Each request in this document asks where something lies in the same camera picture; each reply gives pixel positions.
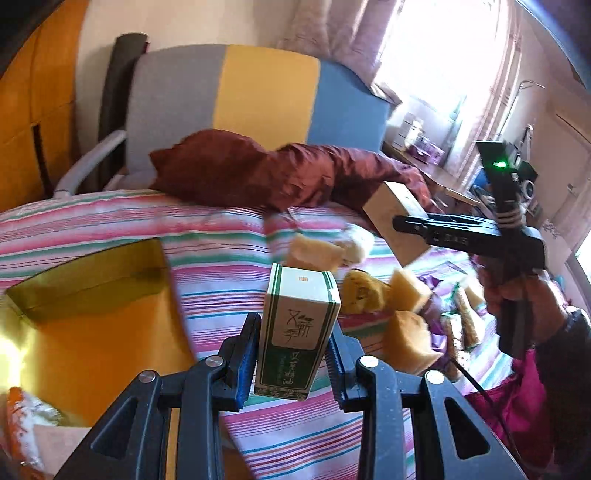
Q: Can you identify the yellow sponge block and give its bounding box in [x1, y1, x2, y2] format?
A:
[386, 268, 432, 313]
[283, 234, 345, 273]
[383, 311, 443, 375]

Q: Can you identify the green white carton box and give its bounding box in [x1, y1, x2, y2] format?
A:
[254, 263, 341, 401]

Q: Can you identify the yellow knitted sock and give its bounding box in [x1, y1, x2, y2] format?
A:
[339, 269, 390, 315]

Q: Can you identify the cracker packet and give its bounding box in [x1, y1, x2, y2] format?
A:
[441, 283, 486, 378]

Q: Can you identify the magenta sleeve forearm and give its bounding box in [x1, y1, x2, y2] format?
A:
[466, 308, 591, 480]

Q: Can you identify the wooden desk with clutter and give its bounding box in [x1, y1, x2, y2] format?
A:
[382, 105, 491, 209]

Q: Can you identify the right hand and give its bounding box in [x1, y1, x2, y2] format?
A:
[476, 257, 568, 344]

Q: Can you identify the striped pink tablecloth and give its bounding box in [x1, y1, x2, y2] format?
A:
[0, 189, 509, 480]

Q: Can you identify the wrapped white roll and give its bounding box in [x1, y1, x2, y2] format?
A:
[337, 224, 375, 265]

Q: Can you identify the gold rectangular tin tray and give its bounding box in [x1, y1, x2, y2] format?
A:
[1, 238, 194, 478]

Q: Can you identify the orange snack bag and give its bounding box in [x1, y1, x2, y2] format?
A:
[6, 387, 62, 479]

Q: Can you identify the dark red jacket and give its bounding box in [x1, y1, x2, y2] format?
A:
[149, 129, 441, 213]

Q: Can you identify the pink curtain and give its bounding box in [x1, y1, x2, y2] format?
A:
[279, 0, 402, 87]

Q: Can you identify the grey yellow blue chair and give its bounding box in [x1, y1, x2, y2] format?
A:
[53, 44, 393, 198]

